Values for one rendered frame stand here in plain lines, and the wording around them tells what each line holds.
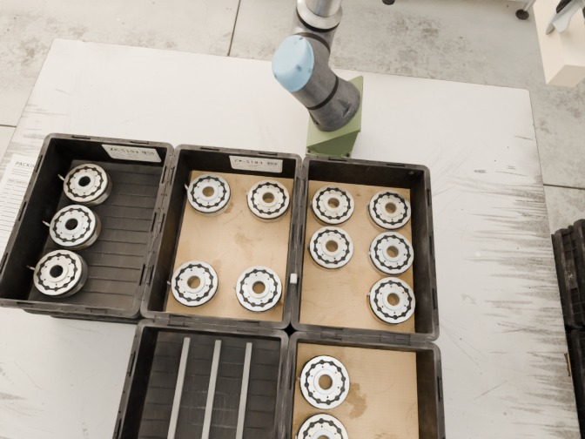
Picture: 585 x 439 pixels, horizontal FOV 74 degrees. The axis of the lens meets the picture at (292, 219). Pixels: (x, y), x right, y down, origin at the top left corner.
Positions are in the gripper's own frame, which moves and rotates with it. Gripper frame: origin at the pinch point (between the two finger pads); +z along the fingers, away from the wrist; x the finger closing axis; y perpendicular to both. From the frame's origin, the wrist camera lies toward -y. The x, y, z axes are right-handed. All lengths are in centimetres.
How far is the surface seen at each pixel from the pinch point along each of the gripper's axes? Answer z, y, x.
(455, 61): 109, -98, 28
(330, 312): 26, 63, -45
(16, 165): 39, 30, -137
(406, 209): 23, 37, -28
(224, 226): 26, 46, -72
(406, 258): 23, 50, -28
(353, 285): 26, 57, -40
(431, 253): 18, 50, -25
